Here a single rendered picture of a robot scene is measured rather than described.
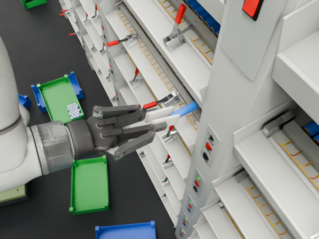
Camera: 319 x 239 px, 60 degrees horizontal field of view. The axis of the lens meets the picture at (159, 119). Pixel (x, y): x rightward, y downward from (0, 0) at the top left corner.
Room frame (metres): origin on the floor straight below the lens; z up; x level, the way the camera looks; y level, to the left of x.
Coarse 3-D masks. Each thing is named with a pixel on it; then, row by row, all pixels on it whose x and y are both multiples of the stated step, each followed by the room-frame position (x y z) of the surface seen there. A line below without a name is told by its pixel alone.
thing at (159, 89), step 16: (112, 0) 0.86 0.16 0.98; (112, 16) 0.83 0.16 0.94; (128, 32) 0.74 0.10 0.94; (144, 32) 0.73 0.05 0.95; (128, 48) 0.67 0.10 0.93; (144, 48) 0.66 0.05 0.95; (144, 64) 0.60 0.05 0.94; (160, 80) 0.53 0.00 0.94; (160, 96) 0.48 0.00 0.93; (176, 128) 0.38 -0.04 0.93; (192, 128) 0.37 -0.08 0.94; (192, 144) 0.30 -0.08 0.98
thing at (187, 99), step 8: (120, 8) 0.83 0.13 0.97; (128, 16) 0.78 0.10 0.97; (136, 24) 0.74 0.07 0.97; (136, 32) 0.72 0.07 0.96; (144, 40) 0.67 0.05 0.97; (152, 48) 0.63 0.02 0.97; (160, 56) 0.59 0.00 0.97; (152, 64) 0.58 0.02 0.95; (160, 64) 0.57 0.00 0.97; (168, 72) 0.53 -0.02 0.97; (176, 80) 0.50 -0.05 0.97; (168, 88) 0.49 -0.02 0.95; (176, 88) 0.48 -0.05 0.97; (184, 88) 0.47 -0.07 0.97; (184, 96) 0.45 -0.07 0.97; (192, 112) 0.41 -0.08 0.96; (200, 112) 0.40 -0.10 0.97
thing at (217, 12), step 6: (198, 0) 0.37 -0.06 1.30; (204, 0) 0.35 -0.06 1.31; (210, 0) 0.34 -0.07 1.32; (216, 0) 0.32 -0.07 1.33; (222, 0) 0.31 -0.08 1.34; (204, 6) 0.36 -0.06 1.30; (210, 6) 0.34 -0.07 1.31; (216, 6) 0.32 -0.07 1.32; (222, 6) 0.31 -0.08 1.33; (210, 12) 0.34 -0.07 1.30; (216, 12) 0.33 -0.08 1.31; (222, 12) 0.31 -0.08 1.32; (216, 18) 0.33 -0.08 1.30
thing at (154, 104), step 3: (162, 99) 0.45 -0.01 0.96; (165, 99) 0.45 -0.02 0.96; (168, 99) 0.45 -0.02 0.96; (150, 102) 0.44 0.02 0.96; (153, 102) 0.44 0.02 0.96; (156, 102) 0.44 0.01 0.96; (159, 102) 0.44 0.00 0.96; (162, 102) 0.44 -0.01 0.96; (144, 105) 0.43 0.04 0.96; (147, 105) 0.43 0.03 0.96; (150, 105) 0.43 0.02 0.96; (153, 105) 0.43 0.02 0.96; (156, 105) 0.43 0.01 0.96; (147, 108) 0.42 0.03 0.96
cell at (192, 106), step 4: (188, 104) 0.38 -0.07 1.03; (192, 104) 0.37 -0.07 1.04; (196, 104) 0.37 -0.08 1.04; (184, 108) 0.37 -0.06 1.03; (188, 108) 0.37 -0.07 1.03; (192, 108) 0.37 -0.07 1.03; (196, 108) 0.37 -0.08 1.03; (176, 112) 0.36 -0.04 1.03; (180, 112) 0.36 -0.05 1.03; (184, 112) 0.36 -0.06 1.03; (188, 112) 0.36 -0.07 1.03; (180, 116) 0.35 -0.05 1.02
